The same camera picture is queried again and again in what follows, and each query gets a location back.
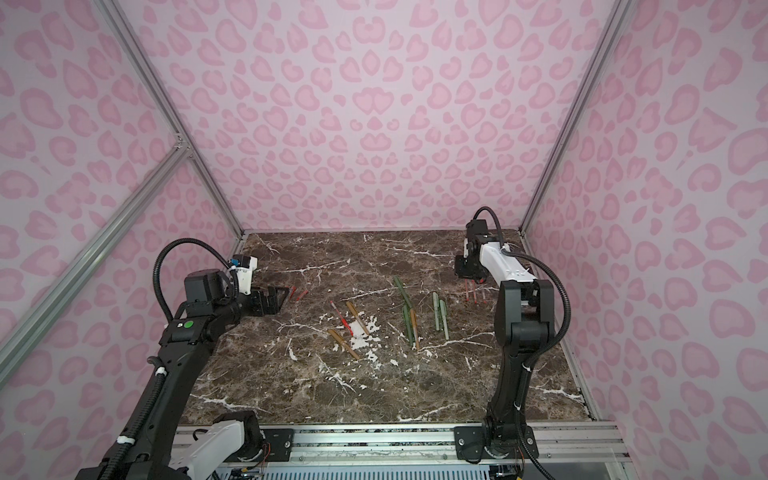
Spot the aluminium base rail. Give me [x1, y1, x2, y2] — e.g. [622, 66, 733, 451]
[167, 419, 631, 480]

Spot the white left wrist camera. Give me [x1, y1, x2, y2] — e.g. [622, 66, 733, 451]
[229, 254, 258, 296]

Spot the dark green pen long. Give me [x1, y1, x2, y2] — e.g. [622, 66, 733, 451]
[393, 276, 413, 309]

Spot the light green pen right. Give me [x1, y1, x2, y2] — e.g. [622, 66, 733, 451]
[437, 299, 450, 340]

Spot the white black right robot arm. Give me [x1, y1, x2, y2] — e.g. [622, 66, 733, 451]
[454, 218, 556, 464]

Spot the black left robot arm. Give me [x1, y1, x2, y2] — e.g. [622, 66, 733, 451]
[77, 269, 290, 479]

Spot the aluminium frame diagonal left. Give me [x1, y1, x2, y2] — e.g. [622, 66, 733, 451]
[1, 142, 188, 385]

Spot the left black corrugated cable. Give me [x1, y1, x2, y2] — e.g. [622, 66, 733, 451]
[152, 237, 232, 319]

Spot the right black corrugated cable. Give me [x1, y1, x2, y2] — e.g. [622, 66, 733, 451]
[471, 206, 572, 373]

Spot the light green pen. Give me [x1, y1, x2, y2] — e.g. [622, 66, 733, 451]
[431, 291, 443, 331]
[437, 299, 450, 340]

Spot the dark green pen short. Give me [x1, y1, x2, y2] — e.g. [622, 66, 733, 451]
[402, 303, 415, 346]

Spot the black corrugated cable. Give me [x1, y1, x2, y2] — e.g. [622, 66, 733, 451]
[152, 237, 232, 319]
[471, 206, 572, 373]

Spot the gold pen upper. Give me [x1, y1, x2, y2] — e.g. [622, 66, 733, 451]
[345, 301, 370, 336]

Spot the gold pen lower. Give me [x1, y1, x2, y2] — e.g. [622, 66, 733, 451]
[327, 329, 361, 361]

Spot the light green pen left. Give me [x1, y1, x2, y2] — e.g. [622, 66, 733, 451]
[431, 291, 443, 331]

